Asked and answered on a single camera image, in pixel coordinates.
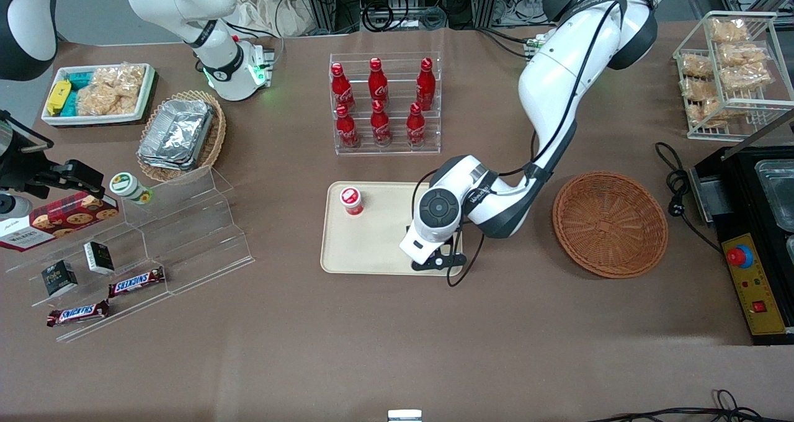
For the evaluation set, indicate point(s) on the beige cloth bag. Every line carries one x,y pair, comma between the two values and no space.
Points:
273,6

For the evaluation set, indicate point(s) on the black machine with yellow panel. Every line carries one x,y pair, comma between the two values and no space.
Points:
763,267

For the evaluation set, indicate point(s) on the Snickers chocolate bar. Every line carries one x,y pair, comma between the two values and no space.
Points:
136,282
77,313

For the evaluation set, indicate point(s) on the red capped small cup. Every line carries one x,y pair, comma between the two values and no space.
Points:
352,200

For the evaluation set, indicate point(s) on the oval light wicker basket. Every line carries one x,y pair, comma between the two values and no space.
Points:
214,136

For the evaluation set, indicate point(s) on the teal snack packet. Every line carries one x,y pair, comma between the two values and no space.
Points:
77,80

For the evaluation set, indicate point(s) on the small dark carton box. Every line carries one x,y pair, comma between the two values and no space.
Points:
99,257
59,279

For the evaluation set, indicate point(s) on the stacked aluminium foil trays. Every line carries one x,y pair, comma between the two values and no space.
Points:
177,133

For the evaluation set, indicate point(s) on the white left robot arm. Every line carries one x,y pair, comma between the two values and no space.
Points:
558,80

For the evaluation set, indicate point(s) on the round brown wicker basket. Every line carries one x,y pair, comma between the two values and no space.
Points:
611,223

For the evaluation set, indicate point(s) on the clear acrylic step shelf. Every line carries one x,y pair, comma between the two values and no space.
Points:
186,236

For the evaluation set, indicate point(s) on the beige plastic tray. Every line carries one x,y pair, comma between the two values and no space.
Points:
378,242

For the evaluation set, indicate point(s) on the bagged fried snack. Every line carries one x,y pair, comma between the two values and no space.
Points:
696,66
707,113
743,54
700,89
729,31
747,77

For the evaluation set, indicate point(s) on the steel pan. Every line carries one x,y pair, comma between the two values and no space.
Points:
776,192

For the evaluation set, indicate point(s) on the yellow snack packet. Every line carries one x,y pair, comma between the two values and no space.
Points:
59,96

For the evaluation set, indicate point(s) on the small white metal object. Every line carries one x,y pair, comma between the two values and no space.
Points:
404,416

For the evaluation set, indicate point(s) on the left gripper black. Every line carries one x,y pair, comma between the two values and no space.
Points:
449,241

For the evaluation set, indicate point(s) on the red emergency stop button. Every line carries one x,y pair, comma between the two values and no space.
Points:
740,256

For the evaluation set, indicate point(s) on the red tartan cookie box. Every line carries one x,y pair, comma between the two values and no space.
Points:
56,220

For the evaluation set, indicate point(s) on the green lidded small jar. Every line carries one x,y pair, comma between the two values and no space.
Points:
127,186

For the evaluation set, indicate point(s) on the small red rocker switch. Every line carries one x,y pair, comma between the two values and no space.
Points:
760,306

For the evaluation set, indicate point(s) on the white rectangular plastic bin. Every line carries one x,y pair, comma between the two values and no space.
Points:
99,119

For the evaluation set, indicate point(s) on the grey metal bar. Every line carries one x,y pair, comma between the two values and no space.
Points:
763,131

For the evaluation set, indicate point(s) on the grey metal bracket plate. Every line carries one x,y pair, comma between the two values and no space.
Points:
704,195

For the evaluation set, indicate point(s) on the red cola bottle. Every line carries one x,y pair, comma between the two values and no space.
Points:
378,84
342,90
425,87
347,130
380,127
415,127

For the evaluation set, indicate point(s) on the clear bag of crackers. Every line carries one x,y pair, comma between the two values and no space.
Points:
111,90

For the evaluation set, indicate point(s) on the clear acrylic bottle rack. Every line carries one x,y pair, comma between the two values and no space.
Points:
397,152

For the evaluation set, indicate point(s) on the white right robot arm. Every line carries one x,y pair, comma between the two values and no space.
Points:
211,37

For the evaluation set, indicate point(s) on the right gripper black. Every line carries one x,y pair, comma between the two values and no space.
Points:
20,166

